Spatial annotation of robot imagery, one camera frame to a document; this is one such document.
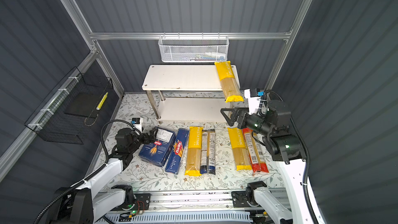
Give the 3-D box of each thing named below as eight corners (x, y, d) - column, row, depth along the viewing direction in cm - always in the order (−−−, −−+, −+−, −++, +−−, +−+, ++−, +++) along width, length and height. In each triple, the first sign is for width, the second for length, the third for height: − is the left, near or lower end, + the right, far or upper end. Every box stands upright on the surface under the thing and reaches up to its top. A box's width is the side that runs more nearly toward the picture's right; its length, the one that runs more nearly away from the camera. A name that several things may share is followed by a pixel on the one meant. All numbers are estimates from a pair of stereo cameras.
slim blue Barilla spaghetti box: (165, 171, 85) (164, 169, 81) (180, 131, 101) (179, 128, 98) (179, 174, 83) (178, 172, 80) (191, 133, 100) (191, 130, 97)
